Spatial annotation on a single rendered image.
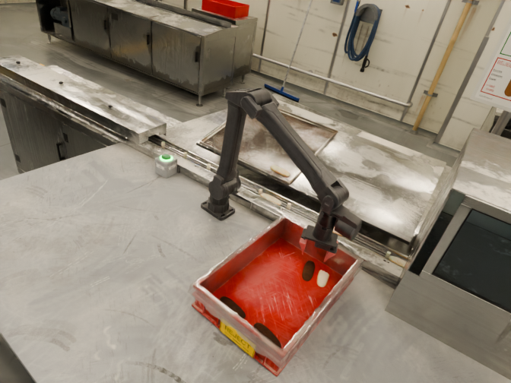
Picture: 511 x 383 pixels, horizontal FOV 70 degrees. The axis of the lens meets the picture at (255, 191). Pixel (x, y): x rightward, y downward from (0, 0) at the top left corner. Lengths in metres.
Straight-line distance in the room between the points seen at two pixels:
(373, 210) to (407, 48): 3.60
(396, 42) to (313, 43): 1.07
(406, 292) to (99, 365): 0.87
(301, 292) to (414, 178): 0.84
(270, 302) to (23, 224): 0.88
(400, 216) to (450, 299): 0.49
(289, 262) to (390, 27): 4.04
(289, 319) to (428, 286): 0.41
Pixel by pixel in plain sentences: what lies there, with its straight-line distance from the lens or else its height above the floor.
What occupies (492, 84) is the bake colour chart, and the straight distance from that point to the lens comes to 1.95.
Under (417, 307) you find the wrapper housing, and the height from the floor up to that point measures 0.90.
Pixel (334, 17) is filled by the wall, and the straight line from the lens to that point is 5.22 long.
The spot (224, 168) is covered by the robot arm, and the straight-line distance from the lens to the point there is 1.32.
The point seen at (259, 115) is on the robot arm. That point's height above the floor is 1.30.
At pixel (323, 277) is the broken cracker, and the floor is 0.83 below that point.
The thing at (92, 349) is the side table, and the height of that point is 0.82.
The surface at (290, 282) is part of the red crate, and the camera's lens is 1.25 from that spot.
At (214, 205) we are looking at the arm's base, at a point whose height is 0.87.
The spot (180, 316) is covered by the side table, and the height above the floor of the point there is 0.82.
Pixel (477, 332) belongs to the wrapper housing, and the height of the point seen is 0.92.
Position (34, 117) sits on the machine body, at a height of 0.68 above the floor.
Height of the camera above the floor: 1.74
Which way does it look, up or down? 35 degrees down
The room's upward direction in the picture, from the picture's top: 10 degrees clockwise
